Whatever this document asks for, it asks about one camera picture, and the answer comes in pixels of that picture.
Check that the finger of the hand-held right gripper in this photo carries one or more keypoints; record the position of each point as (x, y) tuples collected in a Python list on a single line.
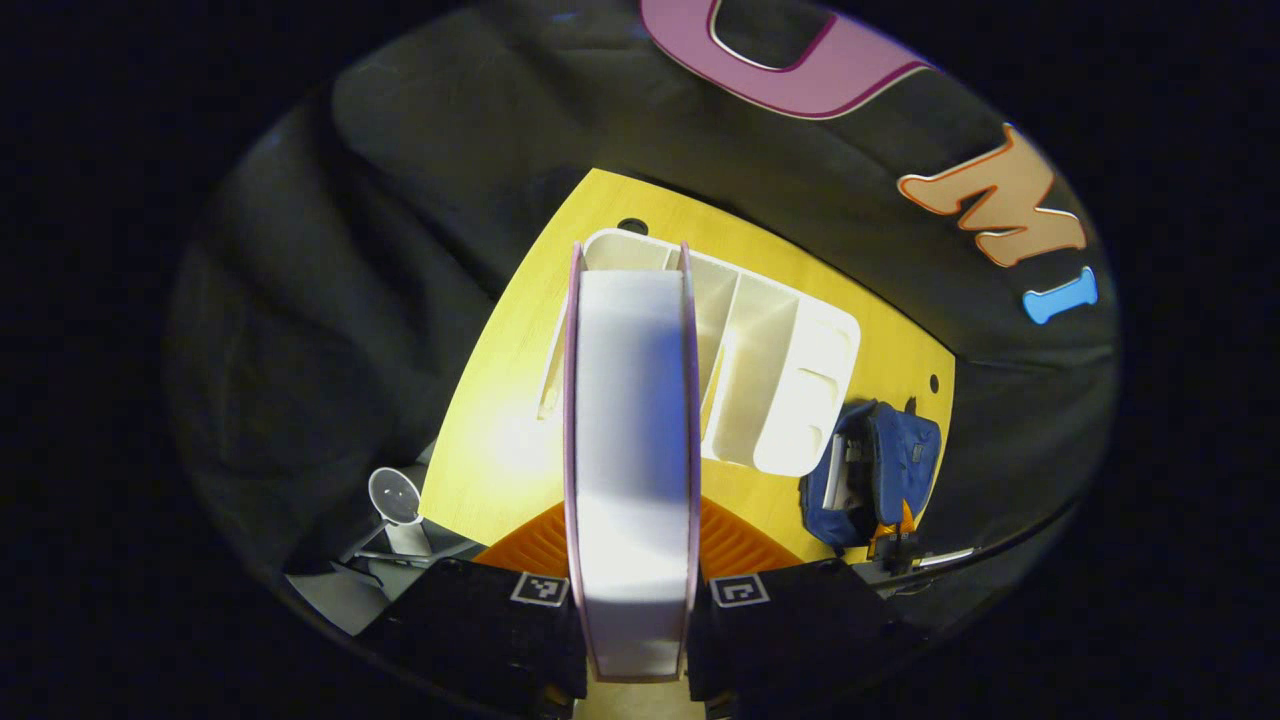
[(890, 525)]

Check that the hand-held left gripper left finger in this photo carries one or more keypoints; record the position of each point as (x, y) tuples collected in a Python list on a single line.
[(470, 630)]

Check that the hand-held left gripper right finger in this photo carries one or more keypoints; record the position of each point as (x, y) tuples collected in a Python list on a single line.
[(790, 630)]

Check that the blue schoolbag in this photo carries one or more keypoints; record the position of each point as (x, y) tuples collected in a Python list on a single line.
[(905, 450)]

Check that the white plastic bookshelf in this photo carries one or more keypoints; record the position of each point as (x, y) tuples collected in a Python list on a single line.
[(770, 360)]

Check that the pink book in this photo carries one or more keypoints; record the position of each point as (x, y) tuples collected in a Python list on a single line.
[(630, 450)]

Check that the black backdrop cloth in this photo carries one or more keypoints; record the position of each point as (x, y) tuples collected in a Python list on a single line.
[(400, 200)]

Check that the grey metal frame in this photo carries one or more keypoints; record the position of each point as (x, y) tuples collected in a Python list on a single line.
[(340, 595)]

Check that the white round-topped post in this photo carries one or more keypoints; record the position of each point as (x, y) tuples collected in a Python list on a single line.
[(395, 495)]

